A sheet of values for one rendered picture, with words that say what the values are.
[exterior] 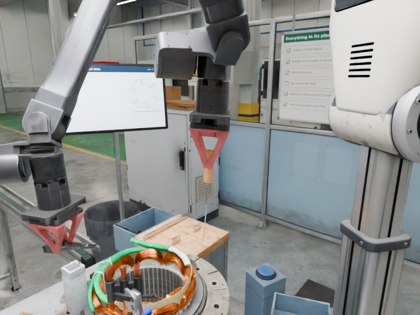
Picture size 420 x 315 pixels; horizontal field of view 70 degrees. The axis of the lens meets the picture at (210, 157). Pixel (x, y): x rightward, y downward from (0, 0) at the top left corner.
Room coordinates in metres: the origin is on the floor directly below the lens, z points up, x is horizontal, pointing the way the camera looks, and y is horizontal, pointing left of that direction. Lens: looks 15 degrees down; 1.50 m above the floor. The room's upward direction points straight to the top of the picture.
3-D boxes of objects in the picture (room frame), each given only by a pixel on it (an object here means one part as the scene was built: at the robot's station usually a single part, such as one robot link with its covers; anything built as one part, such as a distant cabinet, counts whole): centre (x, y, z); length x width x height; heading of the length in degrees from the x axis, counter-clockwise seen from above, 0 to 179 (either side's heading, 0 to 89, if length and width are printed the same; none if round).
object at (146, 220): (0.87, 0.20, 0.92); 0.17 x 0.11 x 0.28; 143
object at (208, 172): (0.53, 0.00, 1.34); 0.02 x 0.02 x 0.06
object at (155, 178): (3.23, 0.43, 0.60); 1.02 x 0.55 x 1.20; 50
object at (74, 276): (0.45, 0.24, 1.14); 0.03 x 0.03 x 0.09; 56
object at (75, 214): (0.55, 0.30, 1.21); 0.07 x 0.07 x 0.09; 71
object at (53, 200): (0.54, 0.30, 1.28); 0.10 x 0.07 x 0.07; 161
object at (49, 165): (0.54, 0.31, 1.34); 0.07 x 0.06 x 0.07; 104
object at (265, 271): (0.64, -0.14, 1.04); 0.04 x 0.04 x 0.01
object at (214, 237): (0.78, 0.08, 1.05); 0.20 x 0.19 x 0.02; 53
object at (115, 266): (0.54, 0.18, 1.12); 0.06 x 0.02 x 0.04; 146
